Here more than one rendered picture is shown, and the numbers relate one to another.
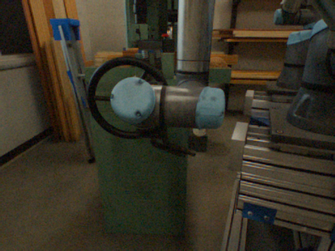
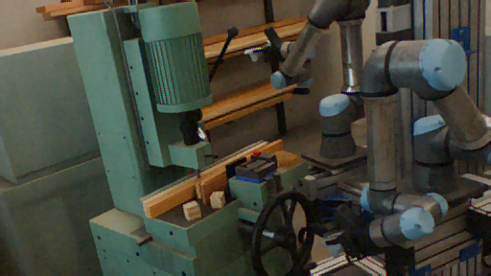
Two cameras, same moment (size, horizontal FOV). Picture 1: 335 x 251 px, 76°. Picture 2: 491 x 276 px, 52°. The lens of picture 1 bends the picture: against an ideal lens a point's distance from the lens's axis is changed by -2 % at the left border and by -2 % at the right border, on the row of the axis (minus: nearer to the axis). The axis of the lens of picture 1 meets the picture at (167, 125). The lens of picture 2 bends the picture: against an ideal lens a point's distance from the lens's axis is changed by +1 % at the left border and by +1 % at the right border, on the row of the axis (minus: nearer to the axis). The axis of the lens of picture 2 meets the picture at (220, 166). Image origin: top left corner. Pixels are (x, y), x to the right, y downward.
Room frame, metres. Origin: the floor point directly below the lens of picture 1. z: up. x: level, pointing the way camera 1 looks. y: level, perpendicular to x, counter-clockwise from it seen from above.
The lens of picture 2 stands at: (-0.10, 1.17, 1.53)
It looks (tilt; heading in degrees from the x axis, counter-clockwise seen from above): 19 degrees down; 315
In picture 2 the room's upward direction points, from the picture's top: 9 degrees counter-clockwise
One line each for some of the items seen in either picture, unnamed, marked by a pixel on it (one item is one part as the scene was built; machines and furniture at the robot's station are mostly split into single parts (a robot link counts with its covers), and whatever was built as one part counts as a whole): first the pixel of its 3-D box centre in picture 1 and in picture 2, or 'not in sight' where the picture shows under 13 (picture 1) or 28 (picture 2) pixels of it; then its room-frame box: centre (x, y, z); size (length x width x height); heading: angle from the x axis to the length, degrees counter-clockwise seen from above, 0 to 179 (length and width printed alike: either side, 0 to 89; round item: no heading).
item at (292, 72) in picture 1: (296, 74); (337, 141); (0.94, -0.55, 0.87); 0.15 x 0.15 x 0.10
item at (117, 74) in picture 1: (158, 73); (242, 195); (0.96, 0.04, 0.87); 0.61 x 0.30 x 0.06; 88
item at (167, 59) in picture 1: (156, 64); (259, 187); (0.87, 0.04, 0.92); 0.15 x 0.13 x 0.09; 88
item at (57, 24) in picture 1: (82, 95); not in sight; (1.78, 0.71, 0.58); 0.27 x 0.25 x 1.16; 85
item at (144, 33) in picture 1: (142, 34); (191, 155); (1.09, 0.12, 1.03); 0.14 x 0.07 x 0.09; 178
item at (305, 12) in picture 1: (309, 17); (300, 73); (1.18, -0.71, 1.12); 0.11 x 0.08 x 0.11; 82
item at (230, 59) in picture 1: (165, 59); (222, 174); (1.06, 0.01, 0.92); 0.67 x 0.02 x 0.04; 88
